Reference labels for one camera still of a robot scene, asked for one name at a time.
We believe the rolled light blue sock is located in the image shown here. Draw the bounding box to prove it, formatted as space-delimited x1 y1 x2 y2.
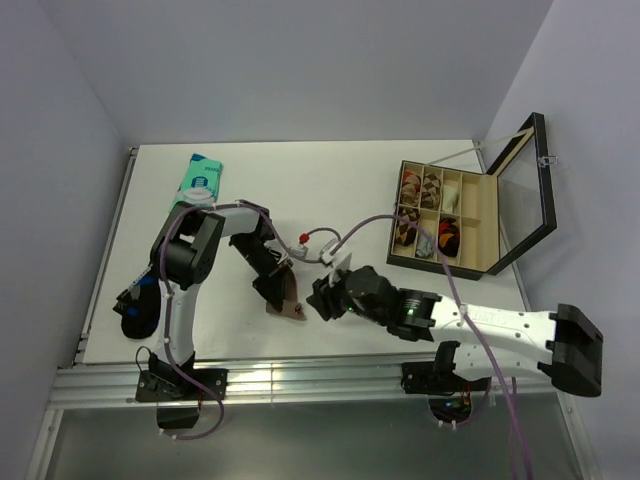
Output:
415 234 437 260

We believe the aluminium table edge rail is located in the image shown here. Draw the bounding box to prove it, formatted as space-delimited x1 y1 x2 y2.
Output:
47 352 574 411

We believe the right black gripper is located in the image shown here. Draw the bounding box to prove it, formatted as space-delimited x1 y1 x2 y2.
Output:
306 261 387 325

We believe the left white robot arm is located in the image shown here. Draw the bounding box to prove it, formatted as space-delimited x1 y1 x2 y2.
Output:
149 201 304 399

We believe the rolled brown beige argyle sock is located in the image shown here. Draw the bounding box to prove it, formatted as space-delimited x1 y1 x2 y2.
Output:
420 172 441 210

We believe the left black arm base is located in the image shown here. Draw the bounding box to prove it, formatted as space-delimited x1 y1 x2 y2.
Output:
135 370 214 430

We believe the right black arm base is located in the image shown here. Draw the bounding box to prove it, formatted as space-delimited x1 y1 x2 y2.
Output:
400 362 492 431

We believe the brown sock with striped cuff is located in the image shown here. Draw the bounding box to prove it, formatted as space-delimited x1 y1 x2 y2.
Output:
265 267 306 321

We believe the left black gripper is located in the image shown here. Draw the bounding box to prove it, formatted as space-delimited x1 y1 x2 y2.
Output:
232 233 293 312

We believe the rolled dark brown argyle sock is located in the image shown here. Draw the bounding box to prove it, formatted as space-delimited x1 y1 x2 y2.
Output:
394 207 420 247

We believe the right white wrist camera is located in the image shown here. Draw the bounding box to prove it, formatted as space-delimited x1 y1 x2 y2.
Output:
319 239 352 287

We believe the rolled orange beige argyle sock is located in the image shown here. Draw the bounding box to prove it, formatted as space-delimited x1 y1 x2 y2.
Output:
400 170 421 207

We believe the black blue grey sock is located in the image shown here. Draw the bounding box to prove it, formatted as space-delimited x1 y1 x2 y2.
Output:
113 273 161 340

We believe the black red yellow argyle sock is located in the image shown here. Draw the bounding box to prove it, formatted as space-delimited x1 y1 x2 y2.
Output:
438 217 461 258

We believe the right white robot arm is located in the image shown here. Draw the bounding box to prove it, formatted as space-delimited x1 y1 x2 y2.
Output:
307 266 604 398

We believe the black compartment box with lid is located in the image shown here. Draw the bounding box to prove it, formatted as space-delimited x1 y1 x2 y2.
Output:
387 112 557 280

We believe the mint green sock pair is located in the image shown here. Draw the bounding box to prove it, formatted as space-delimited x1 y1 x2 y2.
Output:
173 153 223 206

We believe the rolled white sock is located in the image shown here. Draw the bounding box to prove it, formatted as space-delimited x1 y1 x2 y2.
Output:
442 185 460 213

